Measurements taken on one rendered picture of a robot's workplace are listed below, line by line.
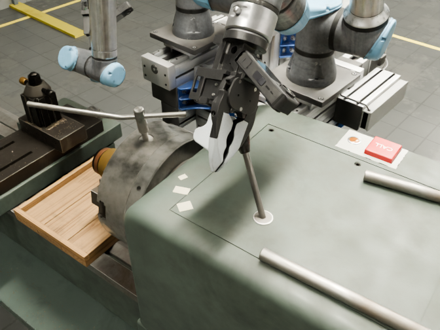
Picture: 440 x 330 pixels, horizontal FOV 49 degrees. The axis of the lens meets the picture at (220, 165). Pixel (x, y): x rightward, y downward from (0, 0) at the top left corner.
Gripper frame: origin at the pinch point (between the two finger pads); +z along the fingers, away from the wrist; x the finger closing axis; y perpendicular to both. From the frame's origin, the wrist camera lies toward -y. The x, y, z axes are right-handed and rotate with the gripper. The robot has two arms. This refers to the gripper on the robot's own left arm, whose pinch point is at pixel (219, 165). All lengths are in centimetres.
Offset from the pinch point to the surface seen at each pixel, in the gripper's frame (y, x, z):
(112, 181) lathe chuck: 37.5, -10.5, 10.5
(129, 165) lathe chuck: 34.7, -11.7, 6.0
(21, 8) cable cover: 451, -162, -92
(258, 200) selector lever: 1.3, -14.2, 4.1
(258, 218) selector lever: 1.0, -15.6, 7.3
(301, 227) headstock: -5.7, -19.4, 6.6
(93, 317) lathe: 70, -44, 58
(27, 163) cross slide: 88, -17, 16
